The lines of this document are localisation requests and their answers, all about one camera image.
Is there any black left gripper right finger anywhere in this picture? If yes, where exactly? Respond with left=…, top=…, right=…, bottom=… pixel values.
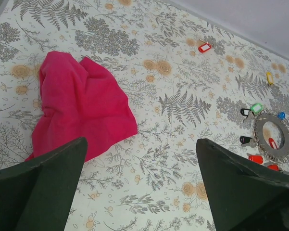
left=196, top=139, right=289, bottom=231

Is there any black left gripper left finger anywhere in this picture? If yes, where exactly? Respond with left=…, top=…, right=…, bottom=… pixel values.
left=0, top=137, right=88, bottom=231

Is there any large metal keyring with keys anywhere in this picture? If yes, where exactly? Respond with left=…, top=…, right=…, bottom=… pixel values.
left=239, top=103, right=289, bottom=175

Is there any crumpled pink cloth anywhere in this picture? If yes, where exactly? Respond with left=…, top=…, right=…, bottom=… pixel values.
left=30, top=51, right=138, bottom=161

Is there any yellow key tag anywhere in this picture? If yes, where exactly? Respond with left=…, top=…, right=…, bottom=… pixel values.
left=266, top=72, right=274, bottom=85

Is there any red key tag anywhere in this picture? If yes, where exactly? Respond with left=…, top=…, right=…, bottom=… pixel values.
left=198, top=43, right=212, bottom=53

